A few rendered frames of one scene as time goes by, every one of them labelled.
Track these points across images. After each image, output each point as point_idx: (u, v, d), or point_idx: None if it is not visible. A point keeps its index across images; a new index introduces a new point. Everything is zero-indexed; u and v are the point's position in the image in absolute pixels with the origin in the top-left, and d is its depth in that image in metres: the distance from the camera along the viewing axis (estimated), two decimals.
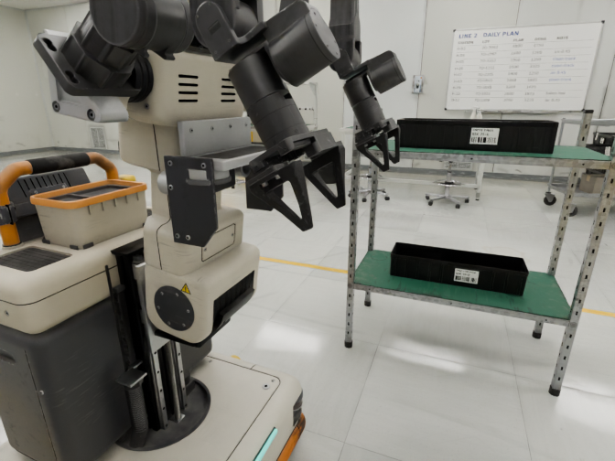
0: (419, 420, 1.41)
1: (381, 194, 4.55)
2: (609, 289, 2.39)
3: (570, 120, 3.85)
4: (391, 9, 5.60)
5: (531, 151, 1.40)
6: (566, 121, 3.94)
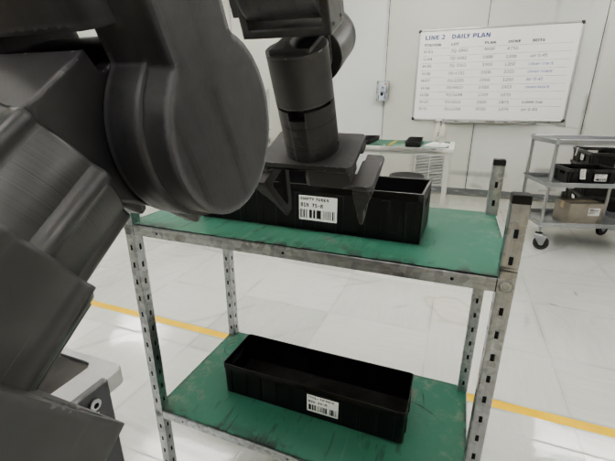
0: None
1: None
2: (567, 370, 1.83)
3: (540, 136, 3.29)
4: (351, 8, 5.04)
5: (387, 238, 0.84)
6: (536, 137, 3.38)
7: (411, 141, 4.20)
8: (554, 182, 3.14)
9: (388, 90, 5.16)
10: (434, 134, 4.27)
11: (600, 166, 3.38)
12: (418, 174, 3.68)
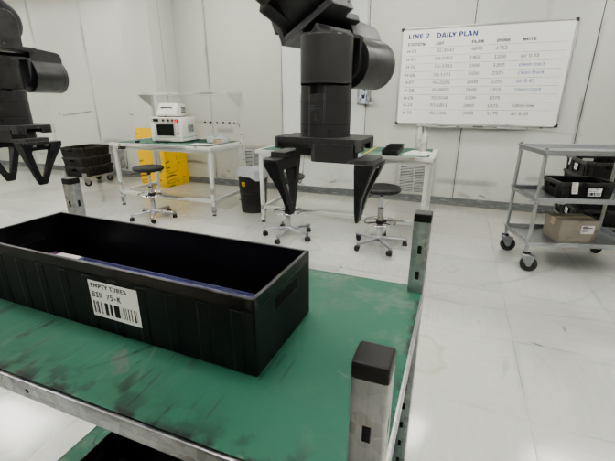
0: None
1: (300, 233, 3.66)
2: (549, 442, 1.50)
3: (528, 146, 2.95)
4: None
5: (212, 360, 0.50)
6: (524, 146, 3.04)
7: (390, 148, 3.86)
8: (542, 198, 2.81)
9: (370, 92, 4.82)
10: (415, 141, 3.94)
11: (595, 177, 3.05)
12: (395, 186, 3.35)
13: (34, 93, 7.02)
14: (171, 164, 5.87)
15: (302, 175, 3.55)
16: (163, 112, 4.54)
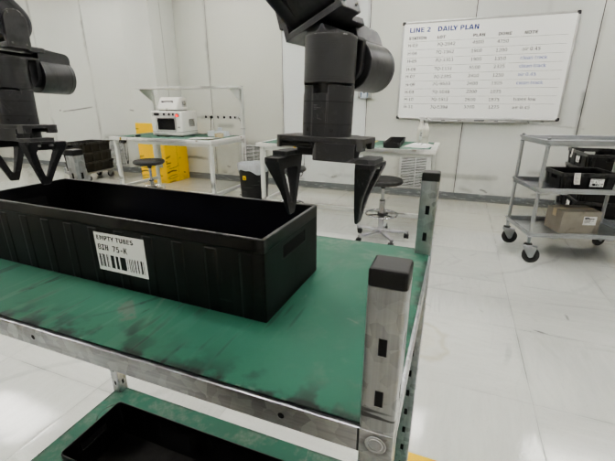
0: None
1: None
2: (553, 424, 1.49)
3: (530, 137, 2.95)
4: None
5: (221, 308, 0.50)
6: (526, 137, 3.04)
7: (392, 142, 3.85)
8: (544, 188, 2.80)
9: None
10: (416, 134, 3.93)
11: (597, 169, 3.04)
12: (396, 177, 3.34)
13: None
14: (172, 159, 5.87)
15: (303, 167, 3.54)
16: (164, 105, 4.54)
